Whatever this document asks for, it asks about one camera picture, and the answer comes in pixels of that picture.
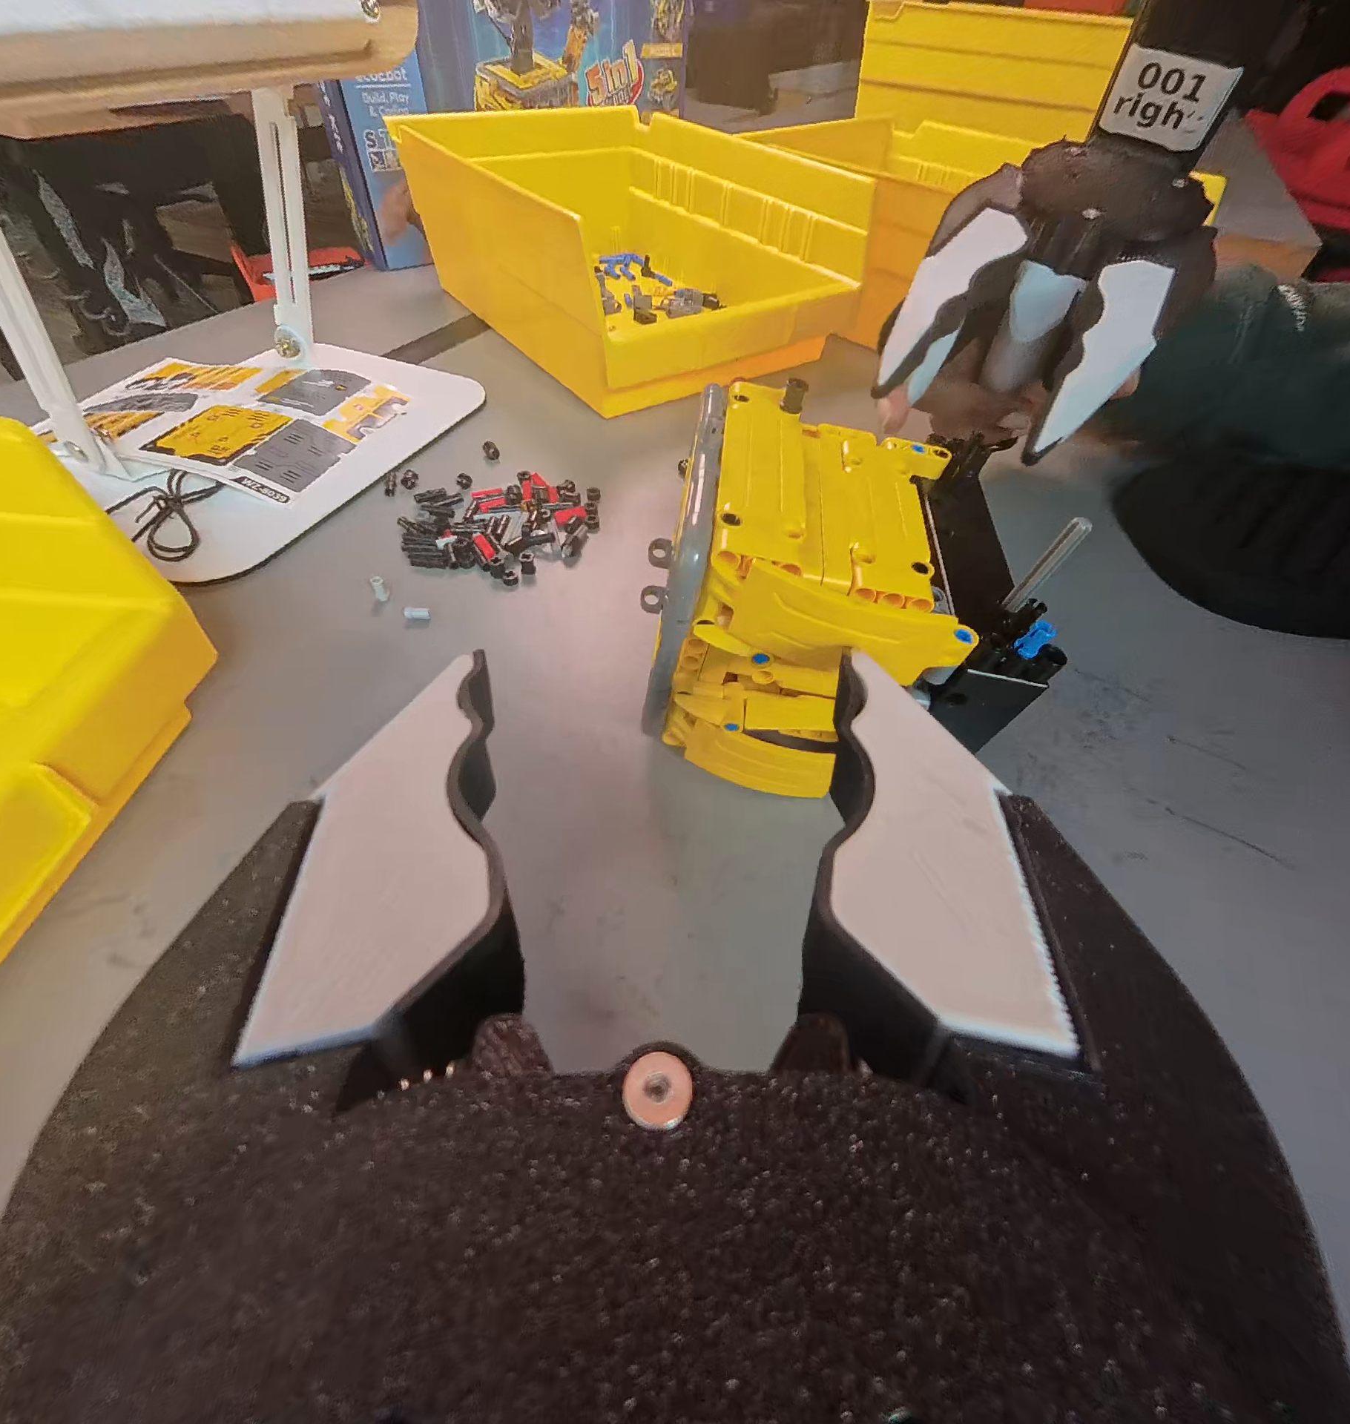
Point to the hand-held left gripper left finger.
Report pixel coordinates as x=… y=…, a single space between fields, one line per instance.
x=375 y=889

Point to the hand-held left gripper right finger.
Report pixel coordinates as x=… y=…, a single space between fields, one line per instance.
x=943 y=889

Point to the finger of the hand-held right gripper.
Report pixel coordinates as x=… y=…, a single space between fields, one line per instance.
x=1126 y=321
x=953 y=289

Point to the grey lego axle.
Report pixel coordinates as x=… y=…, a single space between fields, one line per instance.
x=1048 y=561

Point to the blue lego pin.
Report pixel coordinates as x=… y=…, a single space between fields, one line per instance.
x=1036 y=639

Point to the yellow and black lego model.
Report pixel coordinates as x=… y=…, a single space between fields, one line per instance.
x=809 y=533

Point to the pile of black red pins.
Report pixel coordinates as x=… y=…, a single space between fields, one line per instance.
x=496 y=522

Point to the person's right forearm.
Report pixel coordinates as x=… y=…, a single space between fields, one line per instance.
x=1275 y=356

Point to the person's right hand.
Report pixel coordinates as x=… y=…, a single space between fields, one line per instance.
x=1014 y=402

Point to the empty yellow plastic bin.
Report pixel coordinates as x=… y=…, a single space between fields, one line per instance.
x=919 y=177
x=964 y=66

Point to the red plastic basket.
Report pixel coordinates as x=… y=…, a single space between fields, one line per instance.
x=1331 y=155

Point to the black padded armrest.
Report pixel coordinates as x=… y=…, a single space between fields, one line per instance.
x=1264 y=556

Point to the heap of grey blue pieces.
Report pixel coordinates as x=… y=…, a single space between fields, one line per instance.
x=653 y=289

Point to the yellow bin with few pieces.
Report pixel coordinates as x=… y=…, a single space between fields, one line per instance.
x=51 y=690

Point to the yellow bin with many pieces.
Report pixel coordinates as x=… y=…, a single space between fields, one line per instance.
x=496 y=222

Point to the blue robot kit box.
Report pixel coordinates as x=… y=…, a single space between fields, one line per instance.
x=541 y=56

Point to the yellow grey sticker sheet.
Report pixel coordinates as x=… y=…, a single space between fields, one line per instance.
x=230 y=433

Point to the red storage box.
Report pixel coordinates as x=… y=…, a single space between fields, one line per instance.
x=297 y=267

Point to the white stand pole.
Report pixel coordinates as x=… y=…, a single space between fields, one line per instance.
x=285 y=222
x=19 y=321

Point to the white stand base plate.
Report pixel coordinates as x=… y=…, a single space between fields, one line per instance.
x=407 y=444

